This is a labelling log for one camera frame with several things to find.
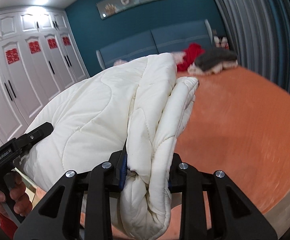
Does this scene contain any white quilted jacket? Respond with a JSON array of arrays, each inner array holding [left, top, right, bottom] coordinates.
[[16, 53, 199, 239]]

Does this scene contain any person's left hand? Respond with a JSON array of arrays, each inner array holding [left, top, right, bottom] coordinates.
[[0, 171, 33, 219]]

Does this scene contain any white panelled wardrobe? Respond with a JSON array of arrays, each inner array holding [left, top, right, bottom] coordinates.
[[0, 7, 89, 143]]

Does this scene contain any orange plush bedspread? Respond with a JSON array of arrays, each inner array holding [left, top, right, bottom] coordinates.
[[174, 67, 290, 236]]

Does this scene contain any cream fleece garment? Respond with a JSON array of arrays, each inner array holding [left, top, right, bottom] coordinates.
[[187, 60, 238, 76]]

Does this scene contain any dark grey knit garment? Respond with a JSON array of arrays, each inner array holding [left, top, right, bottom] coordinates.
[[194, 47, 238, 70]]

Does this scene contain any pink floral quilt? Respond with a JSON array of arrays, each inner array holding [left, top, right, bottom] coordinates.
[[113, 51, 186, 66]]

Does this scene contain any red garment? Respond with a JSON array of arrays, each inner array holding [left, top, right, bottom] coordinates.
[[176, 43, 205, 72]]

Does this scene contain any plush toy by headboard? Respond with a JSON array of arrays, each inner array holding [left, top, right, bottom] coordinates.
[[213, 36, 229, 49]]

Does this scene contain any blue upholstered headboard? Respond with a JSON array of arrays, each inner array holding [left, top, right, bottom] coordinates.
[[96, 20, 214, 70]]

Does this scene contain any grey pleated curtain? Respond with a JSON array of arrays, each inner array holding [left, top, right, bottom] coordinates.
[[215, 0, 290, 94]]

